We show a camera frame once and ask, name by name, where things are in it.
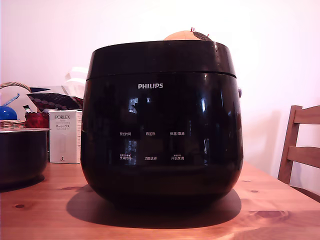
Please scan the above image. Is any dark dotted patterned fabric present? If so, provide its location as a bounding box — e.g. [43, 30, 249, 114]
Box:
[26, 92, 85, 112]

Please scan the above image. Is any red crinkled container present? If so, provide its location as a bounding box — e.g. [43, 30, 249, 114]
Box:
[24, 111, 50, 129]

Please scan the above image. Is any blue handled utensil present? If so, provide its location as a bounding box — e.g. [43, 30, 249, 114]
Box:
[0, 93, 21, 107]

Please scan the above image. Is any wooden chair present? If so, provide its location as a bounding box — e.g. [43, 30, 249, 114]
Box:
[277, 104, 320, 196]

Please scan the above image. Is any blue ball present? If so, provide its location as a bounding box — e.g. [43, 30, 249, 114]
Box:
[0, 105, 19, 121]

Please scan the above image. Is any white plastic object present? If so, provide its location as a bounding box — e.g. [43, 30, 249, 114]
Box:
[60, 65, 89, 96]

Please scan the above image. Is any black inner cooking pot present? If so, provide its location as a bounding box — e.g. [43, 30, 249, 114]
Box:
[0, 127, 51, 186]

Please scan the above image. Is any woven wicker basket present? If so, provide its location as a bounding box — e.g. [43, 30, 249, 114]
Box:
[0, 81, 34, 130]

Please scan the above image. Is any brown cork globe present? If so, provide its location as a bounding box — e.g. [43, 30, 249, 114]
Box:
[163, 26, 213, 42]

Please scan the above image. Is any black Philips rice cooker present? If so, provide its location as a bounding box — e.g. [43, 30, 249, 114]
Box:
[80, 71, 245, 209]

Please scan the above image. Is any white Porlex box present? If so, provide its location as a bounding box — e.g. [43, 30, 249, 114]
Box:
[47, 109, 83, 165]

